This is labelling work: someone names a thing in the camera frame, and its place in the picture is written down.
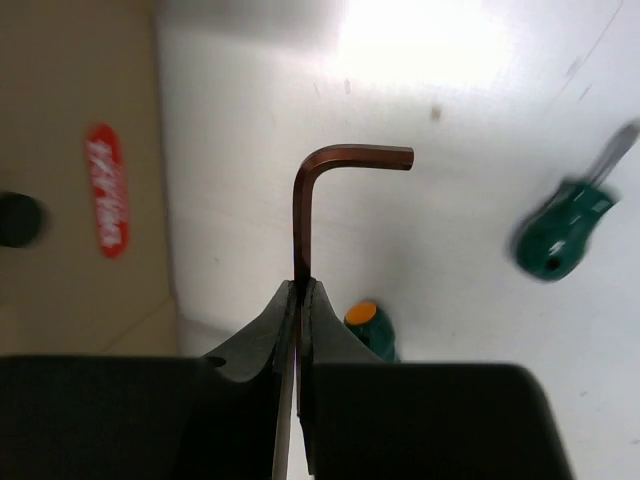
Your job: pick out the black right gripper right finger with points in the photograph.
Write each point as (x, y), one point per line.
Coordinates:
(363, 418)

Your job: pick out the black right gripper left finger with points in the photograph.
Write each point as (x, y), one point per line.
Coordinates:
(223, 415)

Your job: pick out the green stubby phillips screwdriver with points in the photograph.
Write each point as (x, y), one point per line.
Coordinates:
(372, 326)

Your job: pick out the tan plastic toolbox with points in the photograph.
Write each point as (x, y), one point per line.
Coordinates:
(84, 249)

